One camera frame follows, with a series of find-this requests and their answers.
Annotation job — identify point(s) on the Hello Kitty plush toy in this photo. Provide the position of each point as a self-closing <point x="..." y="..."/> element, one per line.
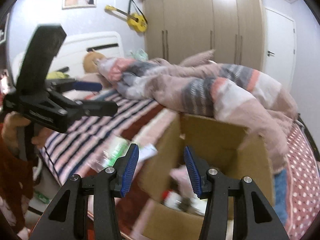
<point x="172" y="200"/>

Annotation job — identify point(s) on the yellow ukulele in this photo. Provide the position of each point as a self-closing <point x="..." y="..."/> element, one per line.
<point x="135" y="20"/>

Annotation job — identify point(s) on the brown cardboard box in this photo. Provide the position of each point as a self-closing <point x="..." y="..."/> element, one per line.
<point x="232" y="150"/>

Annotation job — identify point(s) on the white bed headboard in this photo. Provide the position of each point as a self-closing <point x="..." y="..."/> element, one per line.
<point x="76" y="47"/>

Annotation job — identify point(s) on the striped fleece blanket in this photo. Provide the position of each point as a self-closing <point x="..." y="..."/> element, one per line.
<point x="90" y="141"/>

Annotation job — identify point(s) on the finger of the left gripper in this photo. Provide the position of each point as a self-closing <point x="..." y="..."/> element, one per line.
<point x="97" y="108"/>
<point x="65" y="85"/>

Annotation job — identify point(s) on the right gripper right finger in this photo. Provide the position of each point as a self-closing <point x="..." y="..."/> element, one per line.
<point x="254" y="217"/>

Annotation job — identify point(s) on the person's left hand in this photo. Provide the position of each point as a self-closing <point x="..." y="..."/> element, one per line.
<point x="9" y="132"/>

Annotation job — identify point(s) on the pink grey striped duvet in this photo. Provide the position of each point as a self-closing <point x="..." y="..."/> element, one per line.
<point x="228" y="93"/>

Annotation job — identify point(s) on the pink pillow behind duvet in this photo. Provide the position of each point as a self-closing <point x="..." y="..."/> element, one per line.
<point x="205" y="57"/>

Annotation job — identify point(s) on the beige wooden wardrobe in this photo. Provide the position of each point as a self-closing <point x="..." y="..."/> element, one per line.
<point x="233" y="29"/>

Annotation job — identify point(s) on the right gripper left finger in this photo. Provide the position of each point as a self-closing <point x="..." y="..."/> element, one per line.
<point x="66" y="215"/>

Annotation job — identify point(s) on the cream towel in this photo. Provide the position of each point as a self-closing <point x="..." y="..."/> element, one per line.
<point x="112" y="152"/>

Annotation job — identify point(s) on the white door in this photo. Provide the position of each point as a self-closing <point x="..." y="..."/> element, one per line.
<point x="280" y="47"/>

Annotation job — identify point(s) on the green plush toy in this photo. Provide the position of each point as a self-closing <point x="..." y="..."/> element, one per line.
<point x="57" y="75"/>

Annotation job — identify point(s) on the pink plush toy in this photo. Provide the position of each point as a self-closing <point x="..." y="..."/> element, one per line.
<point x="181" y="176"/>

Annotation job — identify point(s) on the red polka dot sheet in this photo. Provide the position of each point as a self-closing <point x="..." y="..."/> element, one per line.
<point x="302" y="197"/>

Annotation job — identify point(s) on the white paper tag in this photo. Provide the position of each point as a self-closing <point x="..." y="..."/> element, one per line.
<point x="147" y="152"/>

